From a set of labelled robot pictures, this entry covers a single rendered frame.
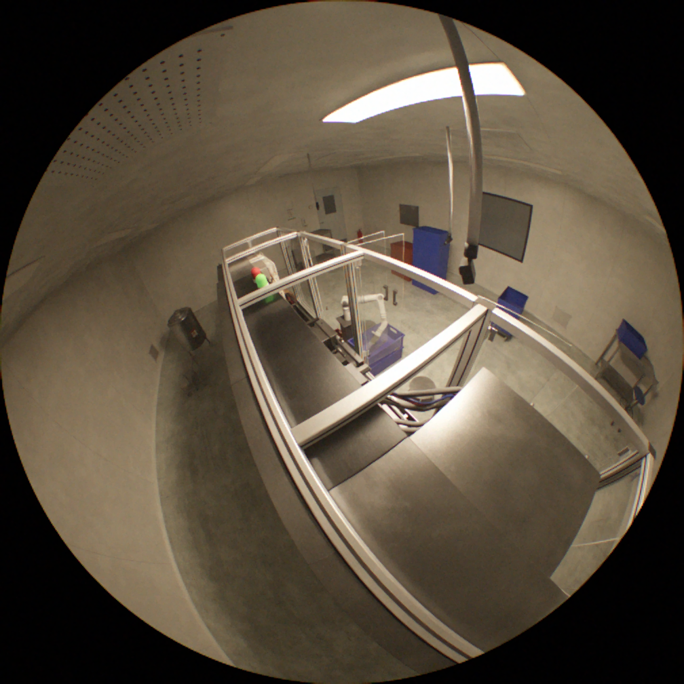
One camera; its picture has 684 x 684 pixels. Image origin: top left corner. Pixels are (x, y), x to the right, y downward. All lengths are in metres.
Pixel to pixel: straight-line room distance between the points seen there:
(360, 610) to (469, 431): 0.45
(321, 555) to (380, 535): 0.12
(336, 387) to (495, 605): 0.69
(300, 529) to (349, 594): 0.16
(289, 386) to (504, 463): 0.60
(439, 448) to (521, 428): 0.25
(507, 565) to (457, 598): 0.12
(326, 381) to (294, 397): 0.10
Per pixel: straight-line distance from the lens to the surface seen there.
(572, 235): 4.49
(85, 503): 2.88
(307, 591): 2.43
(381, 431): 0.49
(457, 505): 0.49
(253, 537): 2.51
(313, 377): 0.60
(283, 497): 0.44
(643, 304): 4.89
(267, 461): 0.47
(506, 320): 0.78
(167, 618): 3.15
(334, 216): 7.06
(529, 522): 0.60
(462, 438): 0.54
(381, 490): 0.46
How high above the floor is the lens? 2.17
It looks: 43 degrees down
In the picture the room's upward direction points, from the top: 11 degrees counter-clockwise
